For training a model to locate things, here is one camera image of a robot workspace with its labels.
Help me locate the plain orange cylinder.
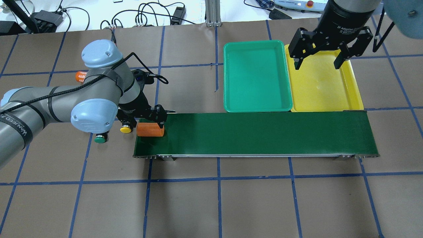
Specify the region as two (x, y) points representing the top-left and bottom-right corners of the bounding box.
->
(136, 122), (165, 137)

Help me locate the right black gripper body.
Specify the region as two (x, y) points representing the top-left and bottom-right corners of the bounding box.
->
(290, 26), (373, 56)

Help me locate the yellow push button near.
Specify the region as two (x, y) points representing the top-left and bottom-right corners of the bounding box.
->
(120, 123), (133, 134)

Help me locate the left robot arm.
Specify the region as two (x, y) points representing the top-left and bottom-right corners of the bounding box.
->
(0, 39), (168, 167)

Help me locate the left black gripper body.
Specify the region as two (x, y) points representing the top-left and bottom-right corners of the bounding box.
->
(116, 91), (153, 128)

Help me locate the teach pendant with red button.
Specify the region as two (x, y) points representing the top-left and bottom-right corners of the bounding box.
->
(274, 0), (328, 13)

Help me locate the green plastic tray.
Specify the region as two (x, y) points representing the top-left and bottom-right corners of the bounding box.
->
(223, 40), (293, 113)

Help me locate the orange cylinder marked 4680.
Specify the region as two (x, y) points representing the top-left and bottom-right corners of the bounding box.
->
(75, 71), (87, 84)

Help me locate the yellow plastic tray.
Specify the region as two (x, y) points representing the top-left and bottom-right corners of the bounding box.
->
(285, 45), (364, 112)

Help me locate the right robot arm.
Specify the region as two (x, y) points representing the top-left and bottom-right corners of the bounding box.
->
(288, 0), (422, 70)

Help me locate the green push button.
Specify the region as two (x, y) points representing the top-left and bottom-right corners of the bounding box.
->
(94, 133), (108, 144)

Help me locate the black power adapter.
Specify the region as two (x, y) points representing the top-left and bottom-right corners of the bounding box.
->
(170, 6), (186, 25)

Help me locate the green conveyor belt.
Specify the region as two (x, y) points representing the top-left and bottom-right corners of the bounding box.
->
(133, 110), (380, 161)

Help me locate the aluminium frame post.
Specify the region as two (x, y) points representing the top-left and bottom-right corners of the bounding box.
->
(205, 0), (222, 27)

